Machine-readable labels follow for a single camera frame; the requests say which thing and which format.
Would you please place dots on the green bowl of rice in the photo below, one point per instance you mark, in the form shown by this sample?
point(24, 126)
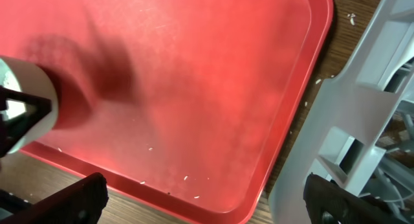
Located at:
point(26, 77)

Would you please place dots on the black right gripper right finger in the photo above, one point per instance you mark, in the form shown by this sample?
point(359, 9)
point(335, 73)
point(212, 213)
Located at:
point(326, 203)

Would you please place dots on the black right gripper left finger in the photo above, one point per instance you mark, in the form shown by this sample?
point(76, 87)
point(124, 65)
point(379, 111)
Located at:
point(81, 202)

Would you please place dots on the red serving tray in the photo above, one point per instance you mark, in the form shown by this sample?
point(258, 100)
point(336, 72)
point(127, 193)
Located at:
point(182, 104)

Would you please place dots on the grey dishwasher rack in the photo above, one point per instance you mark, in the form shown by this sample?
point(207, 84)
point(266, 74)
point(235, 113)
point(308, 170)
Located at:
point(338, 140)

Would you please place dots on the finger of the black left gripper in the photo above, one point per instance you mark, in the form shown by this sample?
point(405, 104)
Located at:
point(15, 129)

